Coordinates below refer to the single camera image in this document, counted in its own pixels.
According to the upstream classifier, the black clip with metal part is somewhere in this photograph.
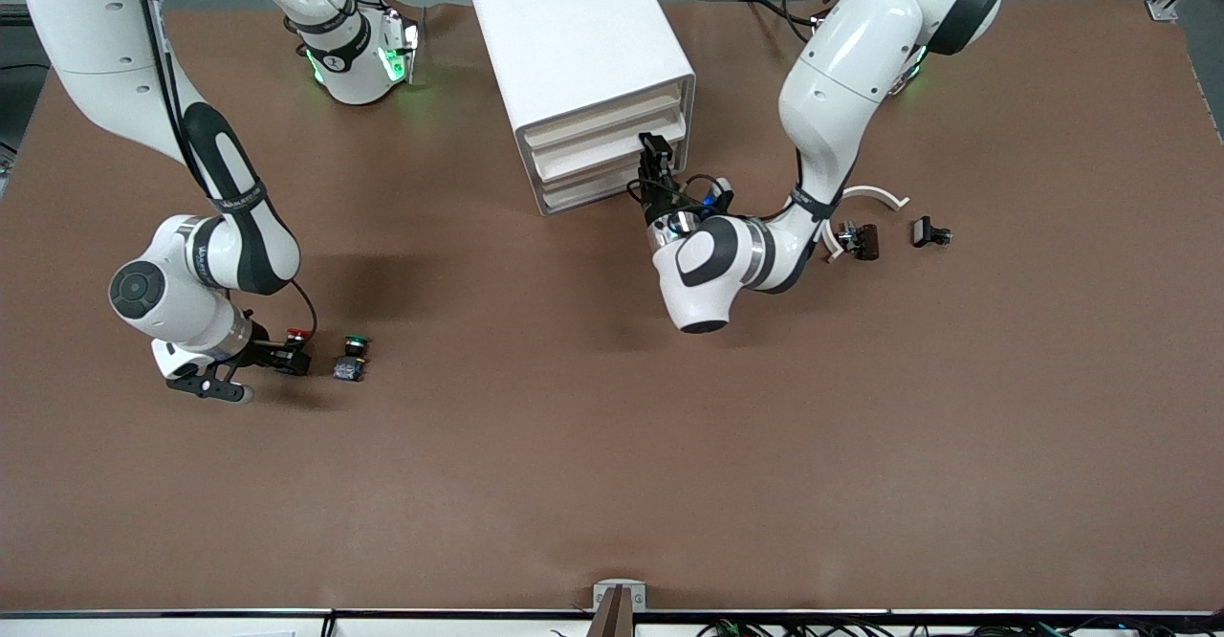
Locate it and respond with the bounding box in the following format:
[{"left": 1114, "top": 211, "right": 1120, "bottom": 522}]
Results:
[{"left": 836, "top": 221, "right": 881, "bottom": 262}]

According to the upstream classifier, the green push button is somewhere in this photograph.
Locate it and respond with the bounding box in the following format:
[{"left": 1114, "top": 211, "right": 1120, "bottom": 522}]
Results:
[{"left": 332, "top": 334, "right": 375, "bottom": 383}]

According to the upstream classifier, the white curved plastic part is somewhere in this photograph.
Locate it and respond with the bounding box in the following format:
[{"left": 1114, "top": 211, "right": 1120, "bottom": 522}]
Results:
[{"left": 820, "top": 185, "right": 911, "bottom": 265}]

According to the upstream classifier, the grey metal bracket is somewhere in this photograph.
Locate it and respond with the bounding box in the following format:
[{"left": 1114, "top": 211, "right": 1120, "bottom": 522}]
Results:
[{"left": 593, "top": 580, "right": 646, "bottom": 611}]

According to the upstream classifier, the brown paper table cover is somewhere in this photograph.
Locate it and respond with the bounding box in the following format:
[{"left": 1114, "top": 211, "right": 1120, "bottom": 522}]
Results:
[{"left": 0, "top": 1, "right": 1224, "bottom": 614}]

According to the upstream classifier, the black cable bundle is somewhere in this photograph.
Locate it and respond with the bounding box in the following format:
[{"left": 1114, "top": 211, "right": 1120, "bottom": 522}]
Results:
[{"left": 698, "top": 618, "right": 1224, "bottom": 637}]

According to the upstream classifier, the black arm base cable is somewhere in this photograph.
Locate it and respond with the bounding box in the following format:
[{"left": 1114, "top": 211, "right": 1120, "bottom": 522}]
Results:
[{"left": 738, "top": 0, "right": 825, "bottom": 45}]

